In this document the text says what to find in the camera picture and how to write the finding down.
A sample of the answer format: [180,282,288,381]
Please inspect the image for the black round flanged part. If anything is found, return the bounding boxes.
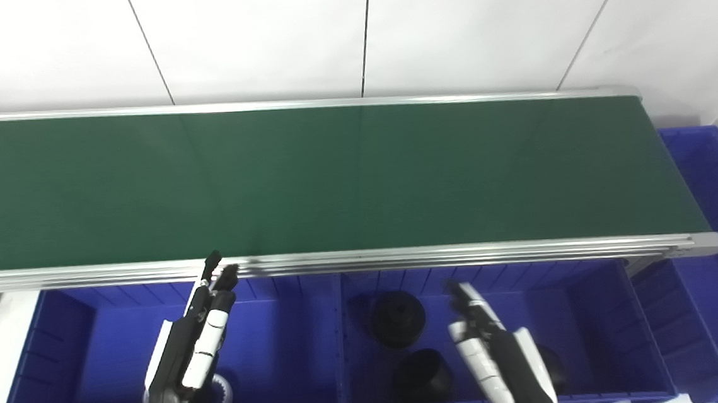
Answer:
[368,288,429,352]
[391,346,456,403]
[536,344,570,396]

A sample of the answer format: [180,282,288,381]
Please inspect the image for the white plastic gear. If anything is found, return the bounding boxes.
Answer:
[141,371,236,403]

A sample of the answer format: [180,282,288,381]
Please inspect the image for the green conveyor belt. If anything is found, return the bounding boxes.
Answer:
[0,70,713,283]
[0,62,718,308]

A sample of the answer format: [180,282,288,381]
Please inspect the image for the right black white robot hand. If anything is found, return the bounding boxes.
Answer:
[444,274,560,403]

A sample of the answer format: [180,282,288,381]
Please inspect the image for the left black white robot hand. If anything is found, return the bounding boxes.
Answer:
[132,248,250,403]

